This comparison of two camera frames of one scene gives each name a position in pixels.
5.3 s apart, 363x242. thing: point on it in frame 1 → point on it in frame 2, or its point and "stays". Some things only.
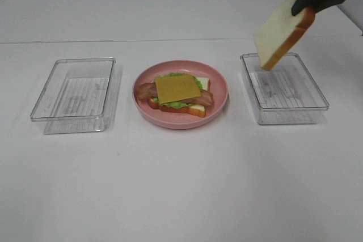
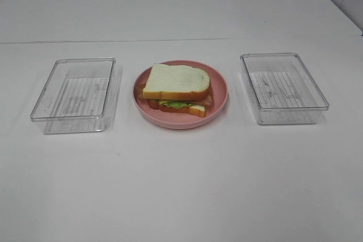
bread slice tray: (196, 109) stays
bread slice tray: (281, 31) → (180, 82)
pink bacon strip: (206, 98) stays
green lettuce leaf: (179, 103) stays
